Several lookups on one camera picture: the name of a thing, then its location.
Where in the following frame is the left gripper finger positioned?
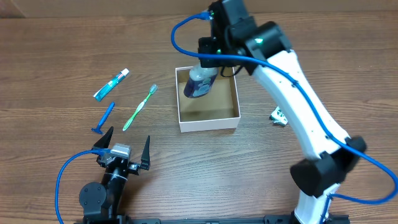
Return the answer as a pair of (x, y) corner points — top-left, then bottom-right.
(141, 136), (150, 170)
(93, 126), (114, 149)

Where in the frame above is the dark blue soap pump bottle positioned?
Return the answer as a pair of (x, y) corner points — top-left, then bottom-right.
(183, 63), (218, 98)

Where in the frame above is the green toothbrush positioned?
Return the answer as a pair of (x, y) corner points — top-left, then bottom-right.
(122, 84), (158, 131)

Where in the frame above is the green soap bar package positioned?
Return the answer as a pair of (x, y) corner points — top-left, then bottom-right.
(269, 106), (288, 127)

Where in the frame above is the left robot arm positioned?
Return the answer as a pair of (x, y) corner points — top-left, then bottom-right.
(79, 127), (150, 223)

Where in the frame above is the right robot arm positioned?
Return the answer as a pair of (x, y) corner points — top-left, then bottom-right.
(198, 0), (366, 223)

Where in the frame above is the blue disposable razor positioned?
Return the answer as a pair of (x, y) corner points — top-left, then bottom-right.
(91, 102), (115, 134)

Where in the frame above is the teal toothpaste tube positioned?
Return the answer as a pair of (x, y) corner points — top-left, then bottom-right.
(93, 68), (129, 101)

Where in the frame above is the white cardboard box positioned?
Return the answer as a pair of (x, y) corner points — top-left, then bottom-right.
(175, 67), (241, 133)

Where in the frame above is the left blue cable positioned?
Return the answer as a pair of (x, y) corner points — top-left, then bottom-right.
(55, 148), (111, 224)

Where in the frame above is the blue cable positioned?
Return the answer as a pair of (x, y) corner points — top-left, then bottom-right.
(170, 11), (398, 224)
(55, 148), (111, 224)

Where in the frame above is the right blue cable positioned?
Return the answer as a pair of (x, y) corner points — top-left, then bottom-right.
(170, 11), (398, 224)

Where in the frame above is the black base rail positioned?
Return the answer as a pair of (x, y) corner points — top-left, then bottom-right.
(73, 214), (351, 224)

